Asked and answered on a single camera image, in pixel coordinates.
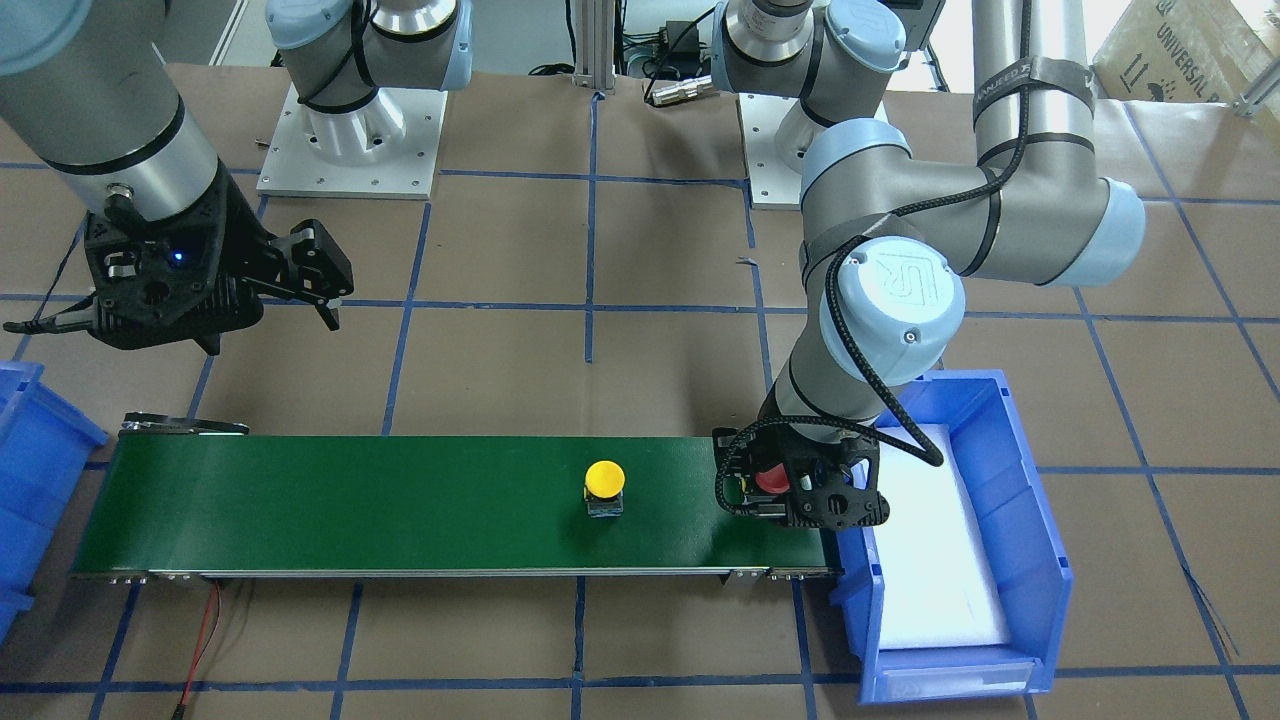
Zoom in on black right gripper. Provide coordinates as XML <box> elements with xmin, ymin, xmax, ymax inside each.
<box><xmin>3</xmin><ymin>179</ymin><xmax>343</xmax><ymax>355</ymax></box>

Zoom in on yellow push button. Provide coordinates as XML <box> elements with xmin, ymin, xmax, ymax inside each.
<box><xmin>584</xmin><ymin>460</ymin><xmax>626</xmax><ymax>518</ymax></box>

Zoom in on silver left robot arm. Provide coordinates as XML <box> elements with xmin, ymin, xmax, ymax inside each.
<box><xmin>712</xmin><ymin>1</ymin><xmax>1146</xmax><ymax>530</ymax></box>

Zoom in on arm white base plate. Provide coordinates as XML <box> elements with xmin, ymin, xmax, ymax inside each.
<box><xmin>257</xmin><ymin>88</ymin><xmax>449</xmax><ymax>201</ymax></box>
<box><xmin>737</xmin><ymin>94</ymin><xmax>803</xmax><ymax>211</ymax></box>

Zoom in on aluminium frame post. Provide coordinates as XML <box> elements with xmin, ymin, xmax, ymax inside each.
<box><xmin>568</xmin><ymin>1</ymin><xmax>621</xmax><ymax>96</ymax></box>

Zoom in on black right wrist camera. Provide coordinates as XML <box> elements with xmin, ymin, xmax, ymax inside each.
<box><xmin>270</xmin><ymin>219</ymin><xmax>355</xmax><ymax>301</ymax></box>

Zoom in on red black conveyor wires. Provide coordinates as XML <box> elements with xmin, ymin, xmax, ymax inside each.
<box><xmin>172</xmin><ymin>580</ymin><xmax>223</xmax><ymax>714</ymax></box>

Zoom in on white foam pad bin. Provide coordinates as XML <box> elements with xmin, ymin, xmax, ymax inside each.
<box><xmin>872</xmin><ymin>424</ymin><xmax>1011</xmax><ymax>650</ymax></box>

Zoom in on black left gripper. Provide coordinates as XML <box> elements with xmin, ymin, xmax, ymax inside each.
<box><xmin>713</xmin><ymin>420</ymin><xmax>891</xmax><ymax>530</ymax></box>

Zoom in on red push button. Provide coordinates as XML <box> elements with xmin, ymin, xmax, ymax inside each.
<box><xmin>739</xmin><ymin>462</ymin><xmax>791</xmax><ymax>503</ymax></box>

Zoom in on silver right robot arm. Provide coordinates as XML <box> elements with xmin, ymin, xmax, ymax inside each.
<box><xmin>3</xmin><ymin>1</ymin><xmax>474</xmax><ymax>355</ymax></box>

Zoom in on cardboard box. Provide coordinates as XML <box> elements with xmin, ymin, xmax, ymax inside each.
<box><xmin>1093</xmin><ymin>1</ymin><xmax>1277</xmax><ymax>102</ymax></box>

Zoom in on blue bin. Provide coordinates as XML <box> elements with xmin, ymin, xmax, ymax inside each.
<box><xmin>829</xmin><ymin>369</ymin><xmax>1074</xmax><ymax>705</ymax></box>
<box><xmin>1</xmin><ymin>361</ymin><xmax>108</xmax><ymax>635</ymax></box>

